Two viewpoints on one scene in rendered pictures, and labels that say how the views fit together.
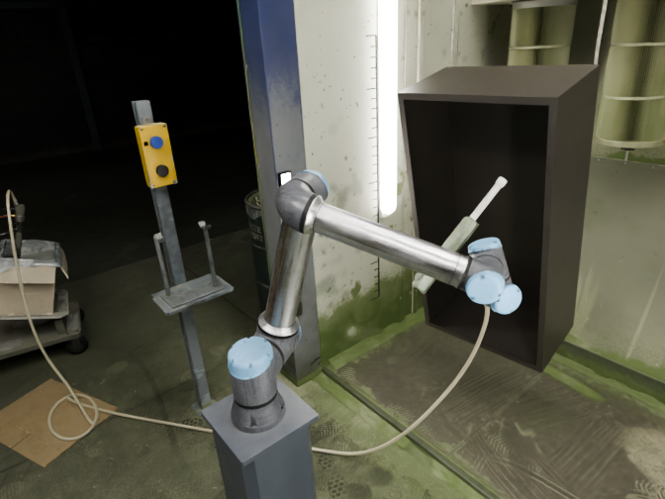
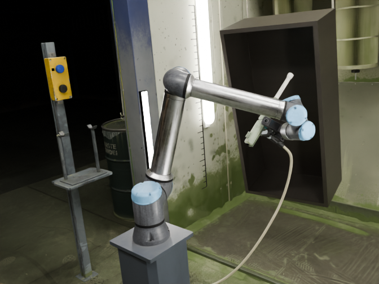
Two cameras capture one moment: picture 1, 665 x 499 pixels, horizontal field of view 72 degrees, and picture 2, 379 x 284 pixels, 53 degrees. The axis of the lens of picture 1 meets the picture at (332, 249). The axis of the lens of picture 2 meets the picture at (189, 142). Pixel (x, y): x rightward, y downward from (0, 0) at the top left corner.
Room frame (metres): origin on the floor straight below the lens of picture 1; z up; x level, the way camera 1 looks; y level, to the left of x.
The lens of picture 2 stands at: (-0.49, 0.35, 1.59)
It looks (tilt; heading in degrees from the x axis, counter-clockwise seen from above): 15 degrees down; 350
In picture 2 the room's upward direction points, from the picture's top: 5 degrees counter-clockwise
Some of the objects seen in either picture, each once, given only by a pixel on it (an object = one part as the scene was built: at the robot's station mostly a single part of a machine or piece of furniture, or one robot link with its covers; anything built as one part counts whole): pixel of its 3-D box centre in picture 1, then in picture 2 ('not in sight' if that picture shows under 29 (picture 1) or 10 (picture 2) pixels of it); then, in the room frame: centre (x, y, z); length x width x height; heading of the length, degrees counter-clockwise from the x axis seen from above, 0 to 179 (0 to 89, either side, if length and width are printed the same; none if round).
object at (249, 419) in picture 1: (256, 401); (150, 227); (1.26, 0.29, 0.69); 0.19 x 0.19 x 0.10
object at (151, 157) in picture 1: (156, 155); (58, 78); (1.97, 0.73, 1.42); 0.12 x 0.06 x 0.26; 128
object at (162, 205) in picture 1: (177, 275); (69, 168); (2.02, 0.76, 0.82); 0.06 x 0.06 x 1.64; 38
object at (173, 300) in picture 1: (187, 261); (80, 152); (1.90, 0.66, 0.95); 0.26 x 0.15 x 0.32; 128
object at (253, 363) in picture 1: (253, 368); (148, 202); (1.27, 0.29, 0.83); 0.17 x 0.15 x 0.18; 160
